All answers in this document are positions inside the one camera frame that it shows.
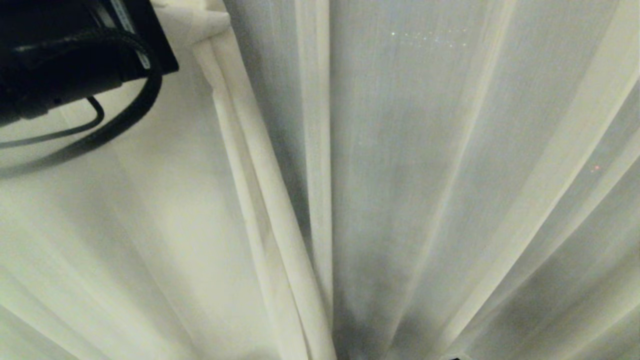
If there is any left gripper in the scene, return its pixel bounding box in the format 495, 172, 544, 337
89, 0, 180, 85

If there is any cream sheer curtain panel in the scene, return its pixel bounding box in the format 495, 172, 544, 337
0, 0, 337, 360
222, 0, 640, 360

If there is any thin black cable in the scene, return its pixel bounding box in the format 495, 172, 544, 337
0, 96, 105, 150

